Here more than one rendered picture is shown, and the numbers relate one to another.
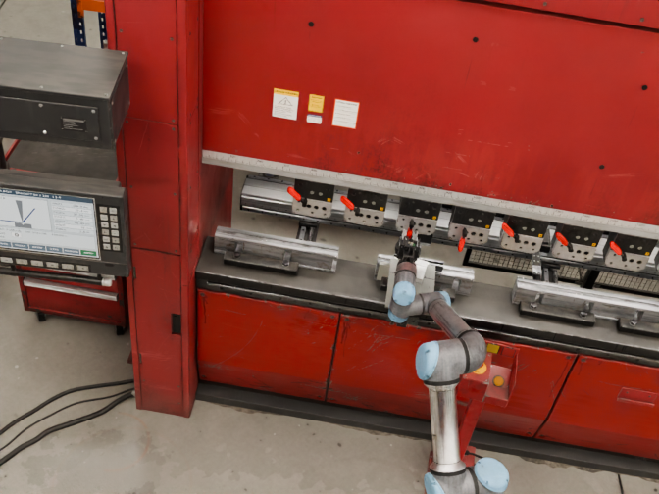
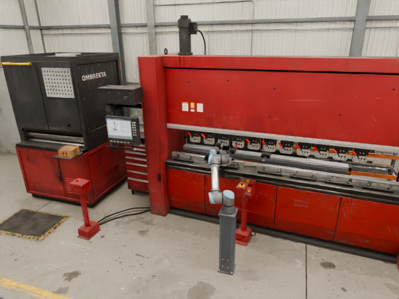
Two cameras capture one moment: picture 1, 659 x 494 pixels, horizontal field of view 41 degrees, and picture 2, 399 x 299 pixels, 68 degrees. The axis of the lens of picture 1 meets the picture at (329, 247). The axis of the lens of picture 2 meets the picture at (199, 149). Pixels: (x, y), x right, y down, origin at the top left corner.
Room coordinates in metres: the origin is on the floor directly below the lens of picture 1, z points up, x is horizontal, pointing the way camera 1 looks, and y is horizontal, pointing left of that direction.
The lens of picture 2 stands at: (-1.04, -1.29, 2.52)
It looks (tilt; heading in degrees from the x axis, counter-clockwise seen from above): 21 degrees down; 21
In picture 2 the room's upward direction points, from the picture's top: 1 degrees counter-clockwise
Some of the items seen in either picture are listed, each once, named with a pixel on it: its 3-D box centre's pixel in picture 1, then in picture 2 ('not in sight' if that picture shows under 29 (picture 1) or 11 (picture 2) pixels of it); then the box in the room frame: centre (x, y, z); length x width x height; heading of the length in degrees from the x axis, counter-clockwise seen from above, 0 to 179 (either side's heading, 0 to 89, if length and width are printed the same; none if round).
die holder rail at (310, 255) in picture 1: (276, 249); (188, 156); (2.53, 0.21, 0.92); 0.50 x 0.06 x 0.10; 88
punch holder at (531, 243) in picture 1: (524, 227); (254, 142); (2.50, -0.71, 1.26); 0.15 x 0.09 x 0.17; 88
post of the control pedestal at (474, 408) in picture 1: (468, 424); (244, 212); (2.20, -0.69, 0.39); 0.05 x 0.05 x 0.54; 84
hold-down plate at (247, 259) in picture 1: (261, 263); (183, 159); (2.47, 0.26, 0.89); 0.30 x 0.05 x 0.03; 88
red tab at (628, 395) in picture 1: (637, 397); (301, 203); (2.32, -1.36, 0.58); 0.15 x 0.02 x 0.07; 88
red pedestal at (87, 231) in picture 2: not in sight; (84, 207); (1.58, 1.34, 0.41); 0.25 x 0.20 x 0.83; 178
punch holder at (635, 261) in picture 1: (629, 245); (287, 146); (2.48, -1.11, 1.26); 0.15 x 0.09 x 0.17; 88
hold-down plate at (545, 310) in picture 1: (557, 313); (269, 172); (2.43, -0.94, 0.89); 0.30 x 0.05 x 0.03; 88
